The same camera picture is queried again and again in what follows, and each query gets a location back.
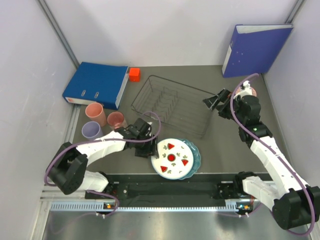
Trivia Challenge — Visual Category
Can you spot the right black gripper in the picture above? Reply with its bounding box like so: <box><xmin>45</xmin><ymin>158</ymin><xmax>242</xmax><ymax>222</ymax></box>
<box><xmin>203</xmin><ymin>88</ymin><xmax>246</xmax><ymax>126</ymax></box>

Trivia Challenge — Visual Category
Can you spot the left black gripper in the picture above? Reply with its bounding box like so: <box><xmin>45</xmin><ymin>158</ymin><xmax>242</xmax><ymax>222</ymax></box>
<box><xmin>134</xmin><ymin>133</ymin><xmax>158</xmax><ymax>158</ymax></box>

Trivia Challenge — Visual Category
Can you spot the white plate with red fruit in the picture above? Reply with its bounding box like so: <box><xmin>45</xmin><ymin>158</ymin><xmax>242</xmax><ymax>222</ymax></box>
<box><xmin>151</xmin><ymin>138</ymin><xmax>194</xmax><ymax>180</ymax></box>

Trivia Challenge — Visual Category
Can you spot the teal scalloped plate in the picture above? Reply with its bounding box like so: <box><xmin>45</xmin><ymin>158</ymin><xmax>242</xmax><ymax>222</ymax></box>
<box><xmin>179</xmin><ymin>138</ymin><xmax>202</xmax><ymax>180</ymax></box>

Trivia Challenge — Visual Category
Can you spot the blue and orange patterned bowl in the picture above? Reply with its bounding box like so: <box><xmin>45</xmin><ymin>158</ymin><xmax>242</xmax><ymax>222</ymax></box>
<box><xmin>236</xmin><ymin>86</ymin><xmax>257</xmax><ymax>97</ymax></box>

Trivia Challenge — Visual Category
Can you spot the pink patterned mug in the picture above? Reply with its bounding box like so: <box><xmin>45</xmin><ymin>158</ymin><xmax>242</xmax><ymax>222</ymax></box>
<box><xmin>107</xmin><ymin>111</ymin><xmax>128</xmax><ymax>130</ymax></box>

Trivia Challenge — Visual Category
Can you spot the lilac plastic cup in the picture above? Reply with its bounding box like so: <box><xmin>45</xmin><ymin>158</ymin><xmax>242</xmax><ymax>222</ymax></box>
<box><xmin>81</xmin><ymin>121</ymin><xmax>103</xmax><ymax>140</ymax></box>

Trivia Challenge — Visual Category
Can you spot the pink plastic cup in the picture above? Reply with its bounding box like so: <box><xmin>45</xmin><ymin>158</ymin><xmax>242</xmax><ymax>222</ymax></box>
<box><xmin>85</xmin><ymin>102</ymin><xmax>107</xmax><ymax>127</ymax></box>

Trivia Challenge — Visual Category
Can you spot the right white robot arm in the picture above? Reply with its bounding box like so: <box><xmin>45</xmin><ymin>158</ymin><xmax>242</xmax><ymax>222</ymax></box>
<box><xmin>203</xmin><ymin>89</ymin><xmax>320</xmax><ymax>230</ymax></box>

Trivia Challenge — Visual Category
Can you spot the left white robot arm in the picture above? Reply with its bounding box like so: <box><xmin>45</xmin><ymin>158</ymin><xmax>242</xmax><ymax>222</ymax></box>
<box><xmin>44</xmin><ymin>118</ymin><xmax>159</xmax><ymax>199</ymax></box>

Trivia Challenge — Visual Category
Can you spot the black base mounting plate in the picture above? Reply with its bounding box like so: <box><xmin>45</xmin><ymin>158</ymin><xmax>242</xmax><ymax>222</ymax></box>
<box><xmin>102</xmin><ymin>181</ymin><xmax>248</xmax><ymax>200</ymax></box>

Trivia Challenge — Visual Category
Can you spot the purple binder standing upright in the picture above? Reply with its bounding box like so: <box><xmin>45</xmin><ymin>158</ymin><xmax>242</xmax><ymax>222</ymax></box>
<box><xmin>222</xmin><ymin>24</ymin><xmax>294</xmax><ymax>78</ymax></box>

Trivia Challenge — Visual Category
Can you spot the small red cube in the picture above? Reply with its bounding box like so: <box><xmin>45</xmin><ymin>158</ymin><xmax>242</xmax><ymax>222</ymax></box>
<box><xmin>129</xmin><ymin>67</ymin><xmax>141</xmax><ymax>82</ymax></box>

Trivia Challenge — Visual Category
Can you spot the blue binder lying flat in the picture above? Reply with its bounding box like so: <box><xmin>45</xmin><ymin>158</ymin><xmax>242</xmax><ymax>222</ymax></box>
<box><xmin>62</xmin><ymin>61</ymin><xmax>129</xmax><ymax>110</ymax></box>

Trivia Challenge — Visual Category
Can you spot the black wire dish rack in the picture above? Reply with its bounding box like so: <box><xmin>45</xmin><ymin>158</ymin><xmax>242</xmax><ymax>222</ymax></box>
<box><xmin>131</xmin><ymin>75</ymin><xmax>213</xmax><ymax>138</ymax></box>

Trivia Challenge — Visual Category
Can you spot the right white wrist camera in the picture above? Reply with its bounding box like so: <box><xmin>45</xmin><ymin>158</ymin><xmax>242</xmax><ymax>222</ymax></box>
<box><xmin>234</xmin><ymin>80</ymin><xmax>253</xmax><ymax>98</ymax></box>

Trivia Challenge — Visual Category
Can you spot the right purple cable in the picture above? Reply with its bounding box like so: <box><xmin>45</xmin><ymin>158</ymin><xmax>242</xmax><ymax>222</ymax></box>
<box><xmin>230</xmin><ymin>73</ymin><xmax>315</xmax><ymax>236</ymax></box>

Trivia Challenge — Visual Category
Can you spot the white slotted cable duct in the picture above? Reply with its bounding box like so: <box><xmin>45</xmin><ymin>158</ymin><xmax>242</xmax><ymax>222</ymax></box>
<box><xmin>50</xmin><ymin>201</ymin><xmax>249</xmax><ymax>212</ymax></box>

